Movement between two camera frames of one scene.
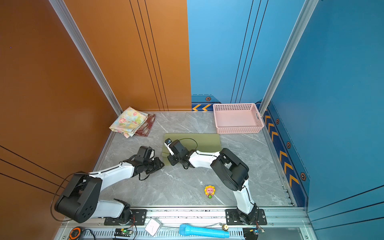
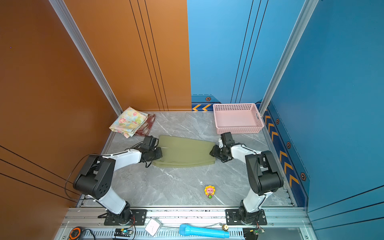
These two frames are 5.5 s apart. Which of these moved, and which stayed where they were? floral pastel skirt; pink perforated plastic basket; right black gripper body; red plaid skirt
Moved: right black gripper body
Stayed: floral pastel skirt; red plaid skirt; pink perforated plastic basket
